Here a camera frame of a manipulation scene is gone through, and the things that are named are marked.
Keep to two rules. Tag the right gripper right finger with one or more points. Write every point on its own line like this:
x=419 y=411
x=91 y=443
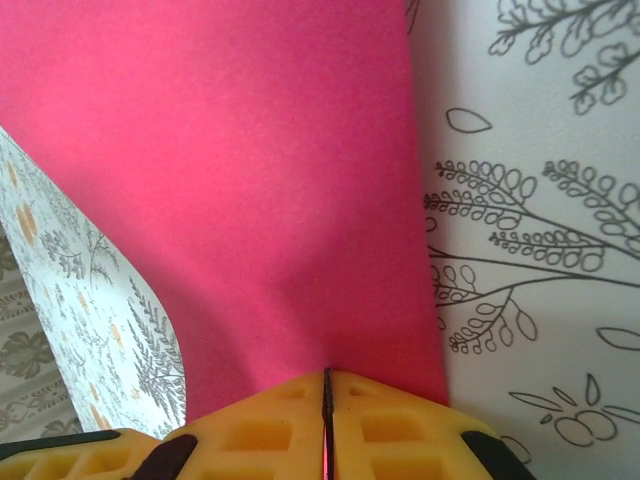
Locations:
x=400 y=440

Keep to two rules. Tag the pink square paper sheet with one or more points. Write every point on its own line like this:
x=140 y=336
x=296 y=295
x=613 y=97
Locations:
x=225 y=175

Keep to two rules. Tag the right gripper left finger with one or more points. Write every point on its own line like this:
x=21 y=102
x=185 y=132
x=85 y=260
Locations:
x=250 y=440

